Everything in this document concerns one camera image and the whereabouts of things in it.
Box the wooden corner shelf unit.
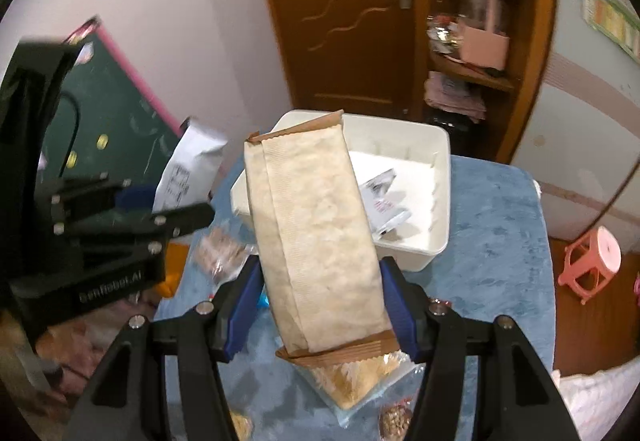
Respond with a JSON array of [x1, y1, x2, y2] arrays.
[[415, 0, 556, 164]]

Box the green chalkboard pink frame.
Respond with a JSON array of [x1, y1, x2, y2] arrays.
[[37, 17, 181, 185]]

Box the silver white snack packet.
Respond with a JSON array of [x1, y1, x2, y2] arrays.
[[153, 117, 228, 212]]

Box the folded pink cloth stack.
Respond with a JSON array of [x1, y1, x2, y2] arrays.
[[424, 71, 486, 122]]

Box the shiny wrappers on shelf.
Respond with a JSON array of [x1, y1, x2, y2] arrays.
[[426, 14, 460, 56]]

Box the clear bag brown biscuits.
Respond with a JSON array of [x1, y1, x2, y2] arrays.
[[194, 227, 256, 285]]

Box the pink basket with jar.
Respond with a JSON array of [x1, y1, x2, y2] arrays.
[[459, 0, 510, 71]]

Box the colourful wall chart poster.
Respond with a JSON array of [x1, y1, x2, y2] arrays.
[[582, 0, 639, 63]]

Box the white quilted bedding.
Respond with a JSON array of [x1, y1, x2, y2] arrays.
[[551, 357, 639, 440]]

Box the brown wooden door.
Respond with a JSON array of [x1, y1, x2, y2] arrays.
[[268, 0, 414, 119]]

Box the clear bag yellow bread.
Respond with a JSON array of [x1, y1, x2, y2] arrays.
[[295, 351, 423, 428]]

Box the beige kraft cracker packet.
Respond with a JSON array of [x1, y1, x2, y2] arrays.
[[244, 112, 399, 369]]

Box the white red sachet in bin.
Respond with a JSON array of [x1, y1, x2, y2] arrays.
[[359, 169, 411, 239]]

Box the white plastic storage bin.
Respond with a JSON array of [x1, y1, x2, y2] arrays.
[[229, 108, 452, 273]]

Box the blue plush table cover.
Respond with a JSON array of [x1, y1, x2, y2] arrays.
[[153, 154, 558, 441]]

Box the clear bag nut cluster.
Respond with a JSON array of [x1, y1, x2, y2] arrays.
[[378, 399, 413, 441]]

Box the pink plastic stool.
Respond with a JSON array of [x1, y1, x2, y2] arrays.
[[558, 225, 622, 305]]

